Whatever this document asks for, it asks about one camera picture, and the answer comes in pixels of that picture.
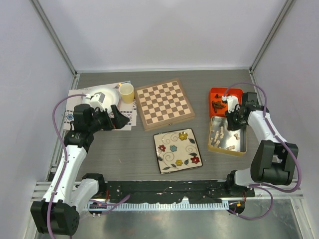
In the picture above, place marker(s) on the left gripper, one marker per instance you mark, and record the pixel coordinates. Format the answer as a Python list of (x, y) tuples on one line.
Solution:
[(119, 120)]

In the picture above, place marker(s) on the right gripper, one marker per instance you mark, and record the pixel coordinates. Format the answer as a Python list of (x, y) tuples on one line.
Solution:
[(232, 126)]

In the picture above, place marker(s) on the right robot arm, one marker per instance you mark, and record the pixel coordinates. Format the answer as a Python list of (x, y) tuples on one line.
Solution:
[(274, 163)]

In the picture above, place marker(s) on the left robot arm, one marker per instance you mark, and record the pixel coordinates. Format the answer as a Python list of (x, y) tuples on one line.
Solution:
[(58, 212)]

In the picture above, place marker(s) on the dark chess pieces pile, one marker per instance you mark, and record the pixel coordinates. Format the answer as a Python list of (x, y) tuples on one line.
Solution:
[(216, 104)]

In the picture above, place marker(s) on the light chess pieces pile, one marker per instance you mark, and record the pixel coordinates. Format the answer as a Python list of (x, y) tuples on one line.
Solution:
[(216, 136)]

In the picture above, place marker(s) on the patterned placemat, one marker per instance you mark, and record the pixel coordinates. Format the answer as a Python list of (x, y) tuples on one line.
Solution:
[(128, 110)]

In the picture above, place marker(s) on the light piece lying tin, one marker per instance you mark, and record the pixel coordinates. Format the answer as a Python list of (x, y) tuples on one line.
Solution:
[(237, 136), (231, 147)]

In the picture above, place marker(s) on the orange plastic box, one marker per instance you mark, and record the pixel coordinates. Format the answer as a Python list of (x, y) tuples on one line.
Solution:
[(220, 90)]

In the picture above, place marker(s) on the white round bowl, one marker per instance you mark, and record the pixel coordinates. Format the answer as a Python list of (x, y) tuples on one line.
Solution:
[(111, 96)]

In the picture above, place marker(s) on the gold metal tin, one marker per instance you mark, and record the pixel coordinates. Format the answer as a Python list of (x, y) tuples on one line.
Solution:
[(229, 139)]

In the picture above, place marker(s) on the light piece lying tin bottom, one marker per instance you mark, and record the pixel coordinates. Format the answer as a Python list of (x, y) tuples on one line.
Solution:
[(231, 147)]

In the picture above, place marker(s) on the yellow mug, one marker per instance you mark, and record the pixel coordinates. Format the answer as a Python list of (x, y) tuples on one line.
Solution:
[(126, 91)]

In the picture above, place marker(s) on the wooden chessboard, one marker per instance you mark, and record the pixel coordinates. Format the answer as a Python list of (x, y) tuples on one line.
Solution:
[(162, 104)]

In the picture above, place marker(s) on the floral square plate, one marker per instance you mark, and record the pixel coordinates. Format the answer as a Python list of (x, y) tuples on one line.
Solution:
[(177, 151)]

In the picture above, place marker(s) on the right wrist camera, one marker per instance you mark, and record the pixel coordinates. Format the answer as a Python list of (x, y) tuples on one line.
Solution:
[(231, 101)]

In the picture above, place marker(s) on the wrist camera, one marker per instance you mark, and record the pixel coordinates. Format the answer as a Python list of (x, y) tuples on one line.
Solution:
[(231, 101), (96, 101)]

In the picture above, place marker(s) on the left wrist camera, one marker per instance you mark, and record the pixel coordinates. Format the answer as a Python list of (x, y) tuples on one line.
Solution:
[(96, 101)]

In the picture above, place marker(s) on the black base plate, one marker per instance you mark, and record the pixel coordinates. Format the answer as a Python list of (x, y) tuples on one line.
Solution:
[(169, 192)]

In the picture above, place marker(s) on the white slotted cable duct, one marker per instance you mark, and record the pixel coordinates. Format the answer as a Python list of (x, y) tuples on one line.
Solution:
[(184, 205)]

